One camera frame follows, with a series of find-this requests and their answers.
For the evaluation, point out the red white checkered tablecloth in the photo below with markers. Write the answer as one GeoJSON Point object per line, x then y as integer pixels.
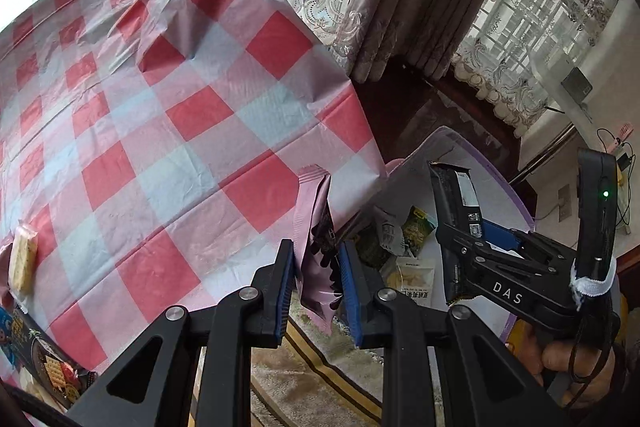
{"type": "Point", "coordinates": [150, 132]}

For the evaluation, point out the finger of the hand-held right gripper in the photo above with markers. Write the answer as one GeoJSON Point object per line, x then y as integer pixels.
{"type": "Point", "coordinates": [497, 234]}
{"type": "Point", "coordinates": [470, 249]}

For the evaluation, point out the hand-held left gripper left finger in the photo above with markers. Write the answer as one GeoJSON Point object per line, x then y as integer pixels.
{"type": "Point", "coordinates": [285, 292]}

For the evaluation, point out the cream snack packet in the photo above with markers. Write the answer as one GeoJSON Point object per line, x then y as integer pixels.
{"type": "Point", "coordinates": [412, 282]}

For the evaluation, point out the dark green snack packet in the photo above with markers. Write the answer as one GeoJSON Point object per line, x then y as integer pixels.
{"type": "Point", "coordinates": [370, 249]}

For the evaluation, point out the plain black snack packet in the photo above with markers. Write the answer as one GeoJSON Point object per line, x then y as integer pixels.
{"type": "Point", "coordinates": [452, 202]}

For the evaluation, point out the black cracker packet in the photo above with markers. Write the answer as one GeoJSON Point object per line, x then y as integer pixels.
{"type": "Point", "coordinates": [50, 357]}

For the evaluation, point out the yellow cake in clear wrapper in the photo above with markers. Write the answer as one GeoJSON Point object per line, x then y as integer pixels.
{"type": "Point", "coordinates": [22, 257]}

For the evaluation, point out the silver green pea packet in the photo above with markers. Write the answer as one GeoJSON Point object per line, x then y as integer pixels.
{"type": "Point", "coordinates": [390, 229]}

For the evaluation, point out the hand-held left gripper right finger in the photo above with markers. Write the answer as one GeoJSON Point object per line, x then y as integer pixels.
{"type": "Point", "coordinates": [350, 297]}

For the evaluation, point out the pink snack packet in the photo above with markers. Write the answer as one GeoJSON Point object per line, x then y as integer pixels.
{"type": "Point", "coordinates": [312, 267]}

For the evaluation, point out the white container with purple rim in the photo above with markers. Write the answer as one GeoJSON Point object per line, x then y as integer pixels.
{"type": "Point", "coordinates": [500, 197]}

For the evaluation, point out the green pea snack packet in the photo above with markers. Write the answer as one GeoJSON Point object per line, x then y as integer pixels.
{"type": "Point", "coordinates": [419, 229]}

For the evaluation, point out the white appliance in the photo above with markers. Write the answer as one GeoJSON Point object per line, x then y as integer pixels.
{"type": "Point", "coordinates": [570, 82]}

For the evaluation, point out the pink comb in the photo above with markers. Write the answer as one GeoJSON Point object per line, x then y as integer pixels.
{"type": "Point", "coordinates": [626, 127]}

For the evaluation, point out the person's right hand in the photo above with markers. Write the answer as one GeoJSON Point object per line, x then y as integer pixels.
{"type": "Point", "coordinates": [555, 354]}

